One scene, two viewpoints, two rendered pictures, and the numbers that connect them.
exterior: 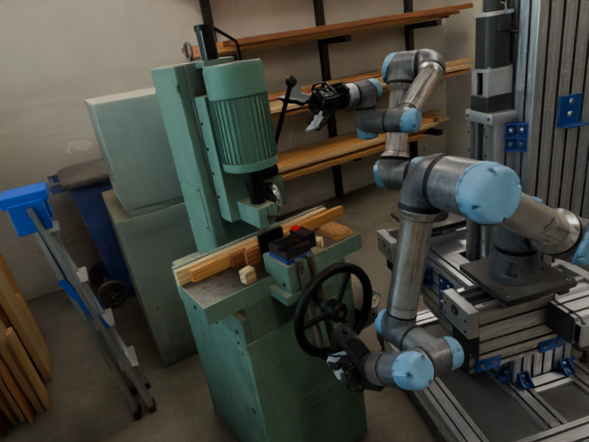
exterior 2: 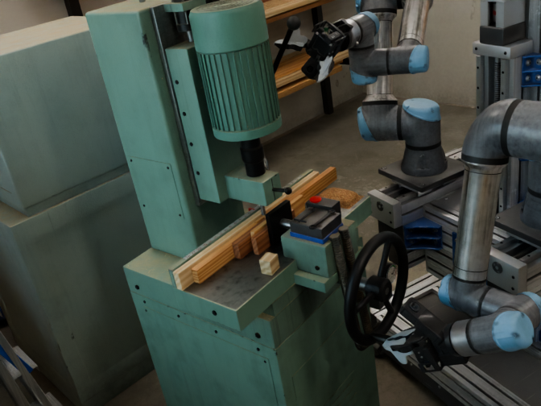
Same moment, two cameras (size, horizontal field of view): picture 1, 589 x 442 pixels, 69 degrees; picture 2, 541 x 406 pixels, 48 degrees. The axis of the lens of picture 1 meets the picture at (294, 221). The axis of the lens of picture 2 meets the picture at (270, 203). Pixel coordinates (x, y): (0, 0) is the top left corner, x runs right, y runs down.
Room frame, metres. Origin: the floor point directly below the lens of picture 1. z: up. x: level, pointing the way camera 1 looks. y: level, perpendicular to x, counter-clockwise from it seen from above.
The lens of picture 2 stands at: (-0.09, 0.45, 1.71)
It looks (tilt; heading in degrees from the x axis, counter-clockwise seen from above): 26 degrees down; 345
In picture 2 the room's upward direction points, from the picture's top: 10 degrees counter-clockwise
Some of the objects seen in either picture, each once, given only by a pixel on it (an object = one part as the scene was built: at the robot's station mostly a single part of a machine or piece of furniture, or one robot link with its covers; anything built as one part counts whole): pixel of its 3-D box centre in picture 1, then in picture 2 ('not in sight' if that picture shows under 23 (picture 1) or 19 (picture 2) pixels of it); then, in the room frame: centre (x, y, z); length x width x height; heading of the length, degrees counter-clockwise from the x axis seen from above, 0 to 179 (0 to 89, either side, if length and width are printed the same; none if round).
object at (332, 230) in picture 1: (334, 228); (337, 194); (1.38, -0.13, 0.91); 0.12 x 0.09 x 0.03; 32
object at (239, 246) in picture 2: (261, 248); (263, 229); (1.29, 0.12, 0.92); 0.23 x 0.02 x 0.04; 122
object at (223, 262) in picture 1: (274, 239); (273, 218); (1.34, 0.08, 0.92); 0.62 x 0.02 x 0.04; 122
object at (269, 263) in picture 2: (247, 274); (269, 263); (1.13, 0.16, 0.92); 0.04 x 0.03 x 0.04; 130
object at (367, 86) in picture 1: (364, 92); (359, 29); (1.47, -0.30, 1.34); 0.11 x 0.08 x 0.09; 123
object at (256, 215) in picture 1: (258, 213); (253, 187); (1.34, 0.12, 1.03); 0.14 x 0.07 x 0.09; 32
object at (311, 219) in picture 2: (294, 243); (318, 217); (1.16, 0.01, 0.99); 0.13 x 0.11 x 0.06; 122
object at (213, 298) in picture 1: (281, 268); (295, 250); (1.23, 0.06, 0.87); 0.61 x 0.30 x 0.06; 122
